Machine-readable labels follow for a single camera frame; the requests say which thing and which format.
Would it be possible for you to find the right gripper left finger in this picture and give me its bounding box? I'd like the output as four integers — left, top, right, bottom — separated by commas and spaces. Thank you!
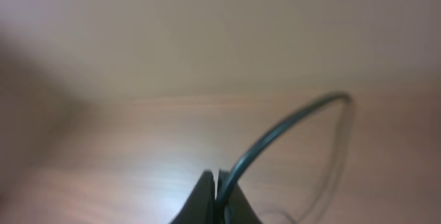
170, 170, 215, 224

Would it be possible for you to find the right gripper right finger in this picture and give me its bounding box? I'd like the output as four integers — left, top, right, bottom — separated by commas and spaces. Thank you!
217, 184, 262, 224

